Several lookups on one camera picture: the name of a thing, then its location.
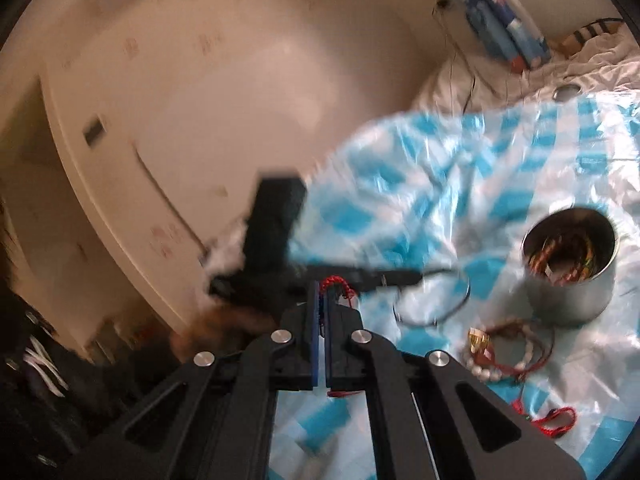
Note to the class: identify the blue cartoon curtain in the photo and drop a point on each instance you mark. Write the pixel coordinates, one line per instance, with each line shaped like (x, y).
(500, 25)

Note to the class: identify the gold charm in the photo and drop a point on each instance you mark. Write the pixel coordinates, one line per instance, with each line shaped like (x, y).
(477, 340)

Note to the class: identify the round metal tin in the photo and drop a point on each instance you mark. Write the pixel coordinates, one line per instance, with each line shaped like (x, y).
(570, 300)

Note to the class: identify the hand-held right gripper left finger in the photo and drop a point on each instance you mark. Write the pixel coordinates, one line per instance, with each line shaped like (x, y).
(313, 335)

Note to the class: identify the person's left hand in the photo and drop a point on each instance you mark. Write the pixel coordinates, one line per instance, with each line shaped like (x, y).
(210, 332)

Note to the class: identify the dark clothing with white stripes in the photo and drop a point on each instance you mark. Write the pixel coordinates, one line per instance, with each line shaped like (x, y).
(40, 410)

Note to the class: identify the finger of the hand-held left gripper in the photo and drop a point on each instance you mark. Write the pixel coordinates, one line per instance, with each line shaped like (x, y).
(390, 277)

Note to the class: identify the striped pillow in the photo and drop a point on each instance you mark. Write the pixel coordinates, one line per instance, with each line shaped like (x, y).
(582, 35)

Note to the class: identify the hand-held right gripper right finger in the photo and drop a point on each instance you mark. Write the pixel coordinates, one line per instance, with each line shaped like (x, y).
(328, 350)

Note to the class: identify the round metal tin lid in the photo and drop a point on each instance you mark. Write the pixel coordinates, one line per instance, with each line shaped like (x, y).
(567, 92)

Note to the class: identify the black wall charger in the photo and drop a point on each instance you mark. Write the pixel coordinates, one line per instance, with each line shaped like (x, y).
(442, 3)

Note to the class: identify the grey wall switch plate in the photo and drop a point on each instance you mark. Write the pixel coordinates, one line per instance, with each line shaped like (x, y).
(93, 131)

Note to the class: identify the blue white checkered plastic sheet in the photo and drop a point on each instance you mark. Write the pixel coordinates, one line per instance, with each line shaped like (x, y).
(425, 200)

